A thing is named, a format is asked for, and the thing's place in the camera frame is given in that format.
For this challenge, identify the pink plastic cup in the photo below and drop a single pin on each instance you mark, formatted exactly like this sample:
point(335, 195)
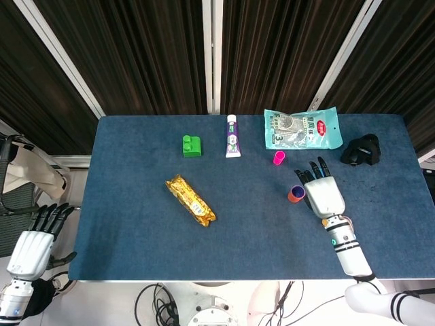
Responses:
point(278, 160)

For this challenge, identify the dark blue plastic cup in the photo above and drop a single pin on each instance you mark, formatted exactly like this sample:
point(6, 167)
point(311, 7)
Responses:
point(297, 192)

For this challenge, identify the orange plastic cup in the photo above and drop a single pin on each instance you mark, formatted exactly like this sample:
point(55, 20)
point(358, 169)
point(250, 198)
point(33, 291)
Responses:
point(293, 199)

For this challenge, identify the green toy building block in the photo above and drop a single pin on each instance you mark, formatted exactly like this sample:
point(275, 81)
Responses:
point(193, 149)

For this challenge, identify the black clip object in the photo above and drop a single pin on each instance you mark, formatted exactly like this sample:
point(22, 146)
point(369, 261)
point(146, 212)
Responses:
point(370, 153)

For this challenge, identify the black fabric sleeve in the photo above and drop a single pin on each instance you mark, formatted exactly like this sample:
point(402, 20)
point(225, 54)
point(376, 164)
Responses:
point(40, 299)

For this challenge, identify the teal dishcloth package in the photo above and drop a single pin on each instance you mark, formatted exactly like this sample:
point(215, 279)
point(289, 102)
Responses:
point(299, 132)

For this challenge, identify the white tote bag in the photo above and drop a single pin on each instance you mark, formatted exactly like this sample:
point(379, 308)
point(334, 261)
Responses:
point(30, 169)

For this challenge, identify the gold foil snack packet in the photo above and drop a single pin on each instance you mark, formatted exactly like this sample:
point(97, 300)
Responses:
point(190, 200)

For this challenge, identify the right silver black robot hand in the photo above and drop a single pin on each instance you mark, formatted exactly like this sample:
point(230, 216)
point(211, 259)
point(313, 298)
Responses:
point(324, 197)

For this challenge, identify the dark brown curtain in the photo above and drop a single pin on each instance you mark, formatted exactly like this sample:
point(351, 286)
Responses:
point(142, 51)

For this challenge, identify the black mesh chair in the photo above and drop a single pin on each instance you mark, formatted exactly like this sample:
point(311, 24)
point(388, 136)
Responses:
point(17, 220)

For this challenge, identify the white partition frame post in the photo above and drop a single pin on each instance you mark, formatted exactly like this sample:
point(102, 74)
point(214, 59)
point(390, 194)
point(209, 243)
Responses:
point(61, 54)
point(212, 51)
point(340, 54)

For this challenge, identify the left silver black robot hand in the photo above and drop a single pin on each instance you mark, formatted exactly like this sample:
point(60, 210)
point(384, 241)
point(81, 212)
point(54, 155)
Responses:
point(29, 251)

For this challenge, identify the pinkish white body cover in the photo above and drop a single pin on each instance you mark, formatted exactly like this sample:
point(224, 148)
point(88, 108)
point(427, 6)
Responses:
point(261, 302)

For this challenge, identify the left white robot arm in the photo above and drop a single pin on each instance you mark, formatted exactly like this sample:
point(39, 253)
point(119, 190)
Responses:
point(15, 299)

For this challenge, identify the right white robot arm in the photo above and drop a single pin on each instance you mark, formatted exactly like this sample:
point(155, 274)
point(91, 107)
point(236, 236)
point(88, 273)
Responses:
point(350, 254)

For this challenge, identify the white purple toothpaste tube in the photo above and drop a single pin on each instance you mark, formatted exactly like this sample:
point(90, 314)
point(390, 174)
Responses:
point(232, 142)

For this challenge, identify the blue fabric table cover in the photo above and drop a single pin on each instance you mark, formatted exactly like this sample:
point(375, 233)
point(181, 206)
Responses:
point(136, 237)

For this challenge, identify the round white robot base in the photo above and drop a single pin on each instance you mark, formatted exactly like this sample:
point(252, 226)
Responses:
point(210, 312)

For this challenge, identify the white black shoe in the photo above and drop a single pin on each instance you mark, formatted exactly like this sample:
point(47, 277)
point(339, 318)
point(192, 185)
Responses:
point(66, 285)

